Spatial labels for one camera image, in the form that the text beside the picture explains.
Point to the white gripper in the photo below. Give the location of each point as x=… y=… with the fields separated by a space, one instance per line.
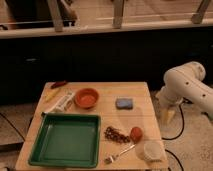
x=168 y=100

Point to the blue sponge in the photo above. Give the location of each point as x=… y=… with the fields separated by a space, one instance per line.
x=124 y=103

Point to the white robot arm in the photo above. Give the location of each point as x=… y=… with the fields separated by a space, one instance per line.
x=185 y=81

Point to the green plastic tray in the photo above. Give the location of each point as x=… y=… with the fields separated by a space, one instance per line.
x=67 y=140

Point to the orange tomato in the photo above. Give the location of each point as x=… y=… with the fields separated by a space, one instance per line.
x=136 y=134

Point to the white cup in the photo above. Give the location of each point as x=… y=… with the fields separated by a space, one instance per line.
x=152 y=151

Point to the wooden table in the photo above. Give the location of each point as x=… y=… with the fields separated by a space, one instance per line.
x=142 y=115

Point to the bunch of dark grapes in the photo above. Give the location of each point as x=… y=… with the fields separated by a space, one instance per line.
x=114 y=135

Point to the silver fork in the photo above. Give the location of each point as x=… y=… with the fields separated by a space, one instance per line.
x=113 y=158

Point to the orange bowl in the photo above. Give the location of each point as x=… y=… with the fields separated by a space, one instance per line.
x=86 y=98

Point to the white tube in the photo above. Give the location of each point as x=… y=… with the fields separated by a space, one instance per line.
x=62 y=104

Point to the yellow banana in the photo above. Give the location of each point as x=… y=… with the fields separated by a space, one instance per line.
x=51 y=94

